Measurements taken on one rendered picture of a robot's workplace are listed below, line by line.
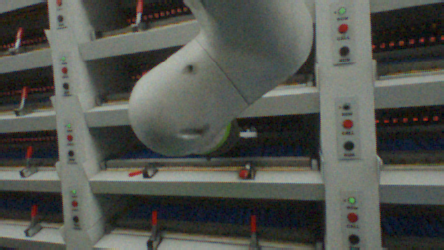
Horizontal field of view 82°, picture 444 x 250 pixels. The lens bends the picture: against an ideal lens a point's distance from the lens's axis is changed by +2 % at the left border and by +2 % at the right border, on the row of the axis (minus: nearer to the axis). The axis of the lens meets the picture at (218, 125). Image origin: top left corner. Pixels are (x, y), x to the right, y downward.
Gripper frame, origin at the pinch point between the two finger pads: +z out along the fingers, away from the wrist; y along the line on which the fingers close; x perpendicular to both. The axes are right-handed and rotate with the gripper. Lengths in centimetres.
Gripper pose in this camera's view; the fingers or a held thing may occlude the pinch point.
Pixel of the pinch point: (238, 144)
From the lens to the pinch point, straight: 63.3
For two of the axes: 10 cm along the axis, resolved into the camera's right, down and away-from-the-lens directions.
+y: -9.6, 0.6, 2.8
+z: 2.9, 1.9, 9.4
